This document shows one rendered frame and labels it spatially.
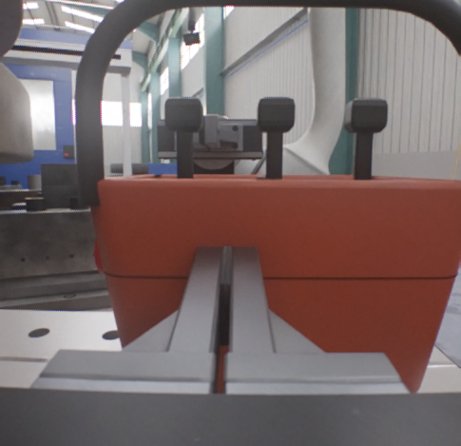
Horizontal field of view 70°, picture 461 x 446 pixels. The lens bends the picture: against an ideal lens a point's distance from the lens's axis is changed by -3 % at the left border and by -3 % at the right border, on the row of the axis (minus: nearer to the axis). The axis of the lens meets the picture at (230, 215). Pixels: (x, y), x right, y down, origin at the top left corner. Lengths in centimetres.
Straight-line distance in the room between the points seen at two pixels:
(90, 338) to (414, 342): 22
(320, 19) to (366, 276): 51
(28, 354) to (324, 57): 56
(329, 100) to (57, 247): 98
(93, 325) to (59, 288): 108
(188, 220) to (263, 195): 4
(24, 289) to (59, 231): 27
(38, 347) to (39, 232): 98
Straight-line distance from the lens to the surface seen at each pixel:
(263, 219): 16
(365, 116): 22
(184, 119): 21
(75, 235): 125
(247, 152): 42
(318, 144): 60
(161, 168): 985
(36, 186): 241
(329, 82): 61
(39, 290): 140
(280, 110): 21
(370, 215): 17
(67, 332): 31
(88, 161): 17
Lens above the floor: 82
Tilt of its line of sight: 8 degrees down
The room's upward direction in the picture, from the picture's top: straight up
